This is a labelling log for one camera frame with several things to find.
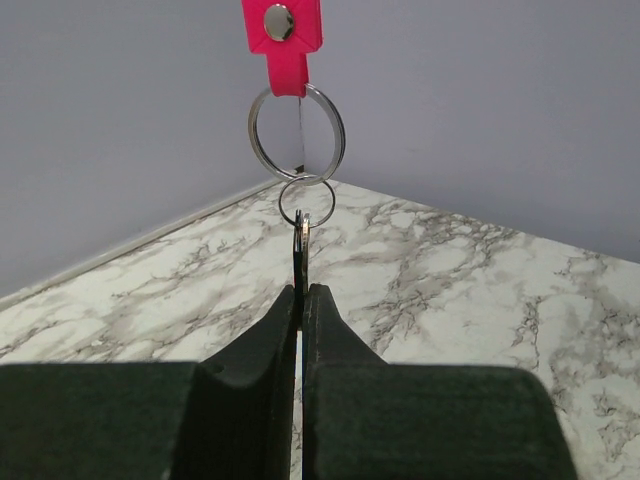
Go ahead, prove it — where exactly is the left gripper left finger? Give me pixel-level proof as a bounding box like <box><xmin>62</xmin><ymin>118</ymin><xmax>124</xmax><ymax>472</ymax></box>
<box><xmin>1</xmin><ymin>287</ymin><xmax>297</xmax><ymax>479</ymax></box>

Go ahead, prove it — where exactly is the pink keyring tag with ring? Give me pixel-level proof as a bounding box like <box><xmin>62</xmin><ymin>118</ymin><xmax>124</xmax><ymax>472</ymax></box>
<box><xmin>242</xmin><ymin>0</ymin><xmax>346</xmax><ymax>185</ymax></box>

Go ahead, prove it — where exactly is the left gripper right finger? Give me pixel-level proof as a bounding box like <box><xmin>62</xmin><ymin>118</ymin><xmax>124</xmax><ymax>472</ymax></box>
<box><xmin>302</xmin><ymin>284</ymin><xmax>577</xmax><ymax>479</ymax></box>

